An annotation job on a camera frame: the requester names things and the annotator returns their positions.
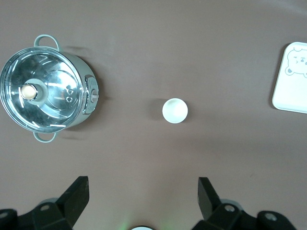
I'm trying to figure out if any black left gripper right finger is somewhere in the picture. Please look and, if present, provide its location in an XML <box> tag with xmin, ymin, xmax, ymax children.
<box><xmin>191</xmin><ymin>177</ymin><xmax>297</xmax><ymax>230</ymax></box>

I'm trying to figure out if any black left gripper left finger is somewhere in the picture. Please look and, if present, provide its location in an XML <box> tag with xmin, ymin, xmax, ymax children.
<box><xmin>0</xmin><ymin>176</ymin><xmax>90</xmax><ymax>230</ymax></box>

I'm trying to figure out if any white cup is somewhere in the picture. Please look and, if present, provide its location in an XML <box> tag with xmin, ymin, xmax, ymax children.
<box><xmin>162</xmin><ymin>97</ymin><xmax>189</xmax><ymax>125</ymax></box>

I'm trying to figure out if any glass pot lid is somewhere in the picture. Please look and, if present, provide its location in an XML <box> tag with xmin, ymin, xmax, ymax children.
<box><xmin>0</xmin><ymin>46</ymin><xmax>87</xmax><ymax>133</ymax></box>

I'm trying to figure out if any white tray with bear print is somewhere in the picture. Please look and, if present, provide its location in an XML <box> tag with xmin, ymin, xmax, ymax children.
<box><xmin>272</xmin><ymin>42</ymin><xmax>307</xmax><ymax>114</ymax></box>

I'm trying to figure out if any pale green electric cooking pot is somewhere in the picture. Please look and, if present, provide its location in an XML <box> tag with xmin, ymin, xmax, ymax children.
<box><xmin>0</xmin><ymin>34</ymin><xmax>100</xmax><ymax>144</ymax></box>

